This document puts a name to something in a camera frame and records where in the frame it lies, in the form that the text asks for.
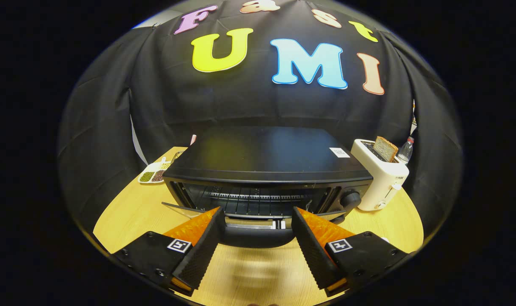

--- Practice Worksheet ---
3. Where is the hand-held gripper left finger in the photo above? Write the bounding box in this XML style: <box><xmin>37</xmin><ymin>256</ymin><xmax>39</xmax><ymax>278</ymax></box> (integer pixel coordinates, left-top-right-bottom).
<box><xmin>113</xmin><ymin>207</ymin><xmax>226</xmax><ymax>297</ymax></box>

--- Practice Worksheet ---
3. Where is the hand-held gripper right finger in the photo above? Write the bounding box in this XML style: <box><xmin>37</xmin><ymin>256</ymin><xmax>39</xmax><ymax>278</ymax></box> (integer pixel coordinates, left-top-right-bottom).
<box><xmin>291</xmin><ymin>207</ymin><xmax>411</xmax><ymax>297</ymax></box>

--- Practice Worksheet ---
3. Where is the black toaster oven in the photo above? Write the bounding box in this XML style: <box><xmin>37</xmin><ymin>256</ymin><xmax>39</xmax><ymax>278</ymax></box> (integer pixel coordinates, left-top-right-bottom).
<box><xmin>161</xmin><ymin>126</ymin><xmax>374</xmax><ymax>249</ymax></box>

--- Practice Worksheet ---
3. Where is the brown bread slice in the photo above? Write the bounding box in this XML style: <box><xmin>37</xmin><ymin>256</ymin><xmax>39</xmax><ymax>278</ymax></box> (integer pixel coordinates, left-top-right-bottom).
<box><xmin>373</xmin><ymin>136</ymin><xmax>399</xmax><ymax>163</ymax></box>

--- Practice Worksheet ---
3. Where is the clear water bottle red label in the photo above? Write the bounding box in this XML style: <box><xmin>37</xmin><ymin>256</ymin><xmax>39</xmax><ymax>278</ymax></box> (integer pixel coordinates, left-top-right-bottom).
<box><xmin>396</xmin><ymin>136</ymin><xmax>415</xmax><ymax>165</ymax></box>

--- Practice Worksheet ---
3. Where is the divided dish of beans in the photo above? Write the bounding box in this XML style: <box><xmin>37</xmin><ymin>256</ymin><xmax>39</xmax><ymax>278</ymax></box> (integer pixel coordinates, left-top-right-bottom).
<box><xmin>138</xmin><ymin>157</ymin><xmax>173</xmax><ymax>184</ymax></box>

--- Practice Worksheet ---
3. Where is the white pop-up toaster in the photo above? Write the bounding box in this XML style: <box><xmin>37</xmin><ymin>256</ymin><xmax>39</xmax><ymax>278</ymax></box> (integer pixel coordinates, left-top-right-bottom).
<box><xmin>351</xmin><ymin>139</ymin><xmax>410</xmax><ymax>212</ymax></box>

